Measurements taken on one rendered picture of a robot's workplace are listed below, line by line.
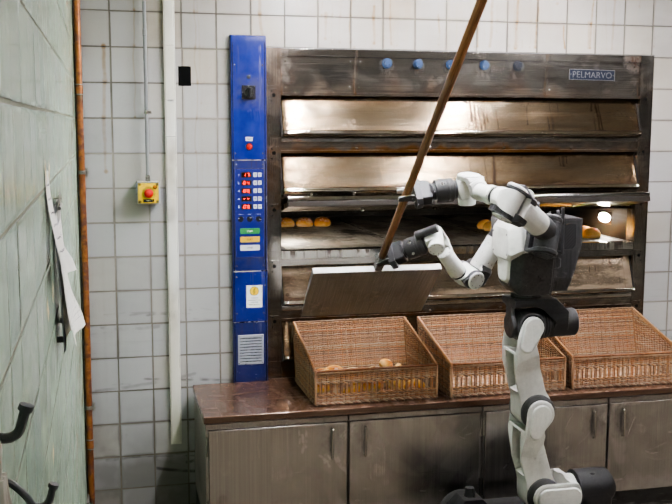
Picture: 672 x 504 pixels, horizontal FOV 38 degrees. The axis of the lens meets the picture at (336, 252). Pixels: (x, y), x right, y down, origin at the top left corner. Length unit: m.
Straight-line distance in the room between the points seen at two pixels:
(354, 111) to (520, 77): 0.84
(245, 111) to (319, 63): 0.41
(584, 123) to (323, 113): 1.30
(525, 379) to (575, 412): 0.63
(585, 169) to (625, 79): 0.49
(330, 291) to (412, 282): 0.35
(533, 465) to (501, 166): 1.50
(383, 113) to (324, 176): 0.41
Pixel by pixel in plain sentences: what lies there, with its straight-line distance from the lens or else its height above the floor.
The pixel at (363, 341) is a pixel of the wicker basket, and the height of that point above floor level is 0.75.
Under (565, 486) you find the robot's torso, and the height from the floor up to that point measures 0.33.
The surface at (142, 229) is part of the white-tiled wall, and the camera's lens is 4.43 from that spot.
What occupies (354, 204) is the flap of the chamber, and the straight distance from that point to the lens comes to 4.41.
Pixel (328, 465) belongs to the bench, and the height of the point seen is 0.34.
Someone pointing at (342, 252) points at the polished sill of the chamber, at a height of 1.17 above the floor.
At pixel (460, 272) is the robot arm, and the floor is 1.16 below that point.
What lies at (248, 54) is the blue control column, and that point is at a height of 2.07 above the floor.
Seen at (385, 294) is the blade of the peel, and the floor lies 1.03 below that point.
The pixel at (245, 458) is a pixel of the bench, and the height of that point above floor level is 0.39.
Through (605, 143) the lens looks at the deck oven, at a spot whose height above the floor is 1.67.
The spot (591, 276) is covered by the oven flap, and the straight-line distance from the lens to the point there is 5.05.
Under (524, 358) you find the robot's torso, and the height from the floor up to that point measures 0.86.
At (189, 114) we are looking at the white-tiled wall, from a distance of 4.42.
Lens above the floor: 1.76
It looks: 7 degrees down
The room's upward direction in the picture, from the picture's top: straight up
